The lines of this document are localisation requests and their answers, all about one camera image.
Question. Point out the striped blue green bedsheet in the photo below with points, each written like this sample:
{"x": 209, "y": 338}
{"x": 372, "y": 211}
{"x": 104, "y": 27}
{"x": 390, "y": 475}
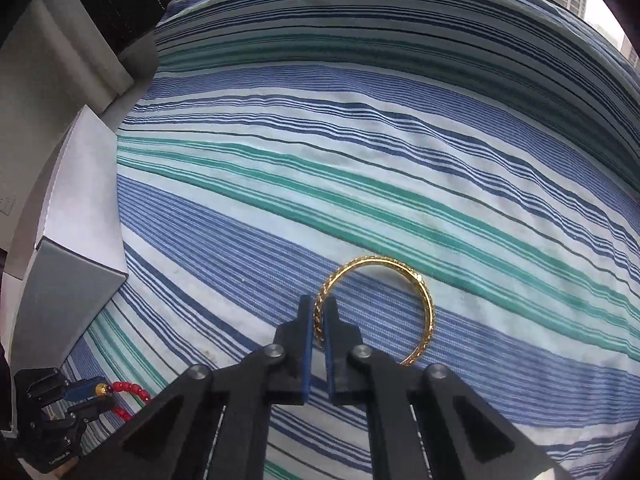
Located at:
{"x": 491, "y": 145}

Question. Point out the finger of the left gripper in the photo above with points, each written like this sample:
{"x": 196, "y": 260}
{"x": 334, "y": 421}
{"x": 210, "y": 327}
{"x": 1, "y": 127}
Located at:
{"x": 90, "y": 410}
{"x": 85, "y": 389}

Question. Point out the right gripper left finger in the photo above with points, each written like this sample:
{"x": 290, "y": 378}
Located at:
{"x": 290, "y": 379}

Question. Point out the white cardboard box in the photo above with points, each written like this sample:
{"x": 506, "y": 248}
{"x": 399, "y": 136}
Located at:
{"x": 67, "y": 256}

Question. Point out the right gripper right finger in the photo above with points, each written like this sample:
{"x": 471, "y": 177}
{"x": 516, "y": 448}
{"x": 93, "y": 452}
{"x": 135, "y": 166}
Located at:
{"x": 346, "y": 384}

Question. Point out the gold twisted bangle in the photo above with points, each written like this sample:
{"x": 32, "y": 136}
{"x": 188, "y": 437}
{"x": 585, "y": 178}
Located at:
{"x": 388, "y": 297}

